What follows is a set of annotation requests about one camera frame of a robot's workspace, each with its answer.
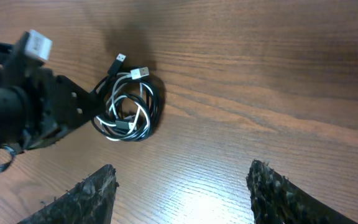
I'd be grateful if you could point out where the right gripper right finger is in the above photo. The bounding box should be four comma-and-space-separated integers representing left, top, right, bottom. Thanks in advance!
246, 160, 356, 224

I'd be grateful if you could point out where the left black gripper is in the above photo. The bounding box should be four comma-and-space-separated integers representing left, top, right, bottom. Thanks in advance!
0, 31, 104, 149

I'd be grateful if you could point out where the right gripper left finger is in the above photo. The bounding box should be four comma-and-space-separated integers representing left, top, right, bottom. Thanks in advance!
21, 164, 119, 224

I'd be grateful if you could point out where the thick black USB cable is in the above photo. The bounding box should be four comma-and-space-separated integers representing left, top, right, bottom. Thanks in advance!
90, 53, 162, 142

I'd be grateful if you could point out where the thin black USB cable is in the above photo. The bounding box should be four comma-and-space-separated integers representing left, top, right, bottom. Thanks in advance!
91, 76, 150, 139

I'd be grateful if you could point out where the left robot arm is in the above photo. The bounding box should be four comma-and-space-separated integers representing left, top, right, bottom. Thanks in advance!
0, 30, 105, 154

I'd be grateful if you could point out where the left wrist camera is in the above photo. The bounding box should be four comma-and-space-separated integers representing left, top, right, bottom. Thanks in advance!
24, 30, 53, 61

